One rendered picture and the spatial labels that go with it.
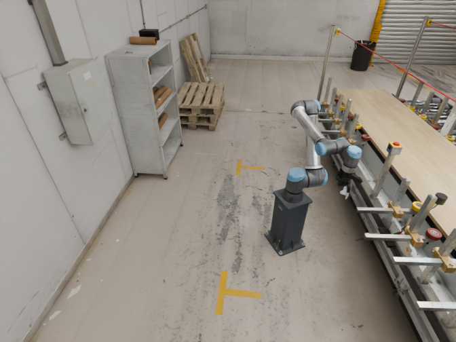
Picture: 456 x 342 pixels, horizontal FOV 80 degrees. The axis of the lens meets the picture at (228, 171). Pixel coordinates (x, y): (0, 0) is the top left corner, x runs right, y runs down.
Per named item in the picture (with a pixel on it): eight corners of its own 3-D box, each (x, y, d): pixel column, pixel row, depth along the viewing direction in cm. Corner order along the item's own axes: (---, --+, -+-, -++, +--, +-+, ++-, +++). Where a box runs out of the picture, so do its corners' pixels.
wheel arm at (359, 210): (356, 214, 195) (358, 210, 193) (355, 210, 198) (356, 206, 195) (418, 215, 194) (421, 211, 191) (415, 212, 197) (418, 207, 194)
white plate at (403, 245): (405, 260, 178) (411, 250, 172) (388, 229, 199) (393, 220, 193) (406, 260, 178) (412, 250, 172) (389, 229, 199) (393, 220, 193)
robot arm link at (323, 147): (287, 98, 227) (322, 146, 177) (300, 98, 228) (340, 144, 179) (285, 110, 234) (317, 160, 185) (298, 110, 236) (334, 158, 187)
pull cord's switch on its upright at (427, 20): (395, 106, 383) (429, 16, 317) (390, 102, 395) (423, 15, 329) (401, 106, 382) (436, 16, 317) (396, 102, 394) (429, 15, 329)
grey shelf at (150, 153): (134, 177, 365) (103, 55, 273) (156, 143, 437) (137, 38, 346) (167, 179, 361) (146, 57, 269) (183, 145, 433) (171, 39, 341)
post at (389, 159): (371, 199, 225) (391, 154, 199) (369, 195, 229) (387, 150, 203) (376, 199, 225) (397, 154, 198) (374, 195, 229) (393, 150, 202)
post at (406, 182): (382, 229, 209) (406, 180, 180) (380, 225, 212) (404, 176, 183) (387, 229, 209) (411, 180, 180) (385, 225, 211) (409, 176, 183)
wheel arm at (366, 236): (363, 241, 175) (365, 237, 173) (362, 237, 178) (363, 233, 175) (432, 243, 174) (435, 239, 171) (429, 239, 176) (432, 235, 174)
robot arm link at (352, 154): (357, 144, 179) (366, 151, 171) (352, 159, 187) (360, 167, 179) (344, 145, 178) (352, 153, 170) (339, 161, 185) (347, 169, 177)
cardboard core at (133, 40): (128, 37, 310) (154, 37, 307) (131, 36, 316) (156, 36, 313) (129, 45, 314) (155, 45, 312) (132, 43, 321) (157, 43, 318)
